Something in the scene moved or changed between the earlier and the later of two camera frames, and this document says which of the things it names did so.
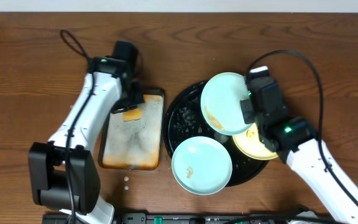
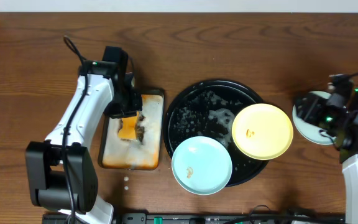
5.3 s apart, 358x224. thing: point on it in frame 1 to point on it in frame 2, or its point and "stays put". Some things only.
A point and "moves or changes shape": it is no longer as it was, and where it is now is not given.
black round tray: (184, 119) stays put
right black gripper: (247, 107) to (311, 107)
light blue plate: (220, 104) to (309, 133)
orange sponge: (132, 114) moves or changes shape
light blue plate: (202, 165) stays put
